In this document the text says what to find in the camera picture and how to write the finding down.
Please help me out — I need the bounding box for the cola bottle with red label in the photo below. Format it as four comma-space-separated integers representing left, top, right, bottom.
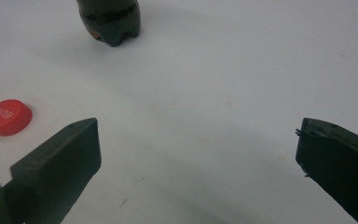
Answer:
76, 0, 142, 48

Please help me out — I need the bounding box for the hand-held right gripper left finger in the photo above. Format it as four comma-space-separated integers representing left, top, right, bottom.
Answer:
2, 117, 103, 224

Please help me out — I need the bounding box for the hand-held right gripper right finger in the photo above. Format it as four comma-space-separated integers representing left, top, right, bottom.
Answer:
295, 117, 358, 224

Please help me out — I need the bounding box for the red bottle cap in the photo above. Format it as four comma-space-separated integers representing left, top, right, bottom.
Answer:
0, 99, 34, 137

